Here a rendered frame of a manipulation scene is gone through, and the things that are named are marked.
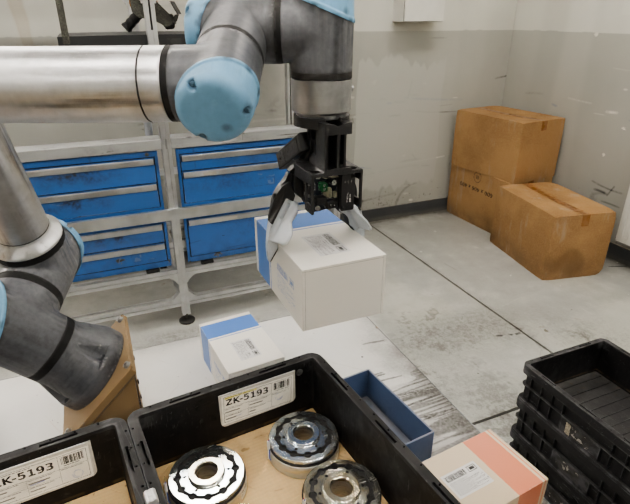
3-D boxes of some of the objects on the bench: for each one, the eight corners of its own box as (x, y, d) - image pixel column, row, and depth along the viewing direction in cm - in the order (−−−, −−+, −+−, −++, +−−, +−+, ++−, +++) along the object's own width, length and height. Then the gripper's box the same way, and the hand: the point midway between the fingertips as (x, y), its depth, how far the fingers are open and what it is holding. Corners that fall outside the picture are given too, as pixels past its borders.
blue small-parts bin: (304, 420, 101) (303, 392, 98) (367, 395, 107) (368, 368, 105) (361, 496, 85) (362, 465, 82) (431, 461, 92) (435, 431, 89)
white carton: (202, 357, 119) (198, 324, 116) (250, 343, 125) (248, 311, 121) (231, 410, 103) (228, 374, 100) (285, 391, 109) (284, 356, 105)
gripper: (260, 127, 57) (267, 285, 66) (408, 115, 64) (397, 259, 73) (239, 114, 64) (248, 258, 73) (374, 104, 71) (368, 236, 80)
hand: (314, 250), depth 75 cm, fingers closed on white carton, 13 cm apart
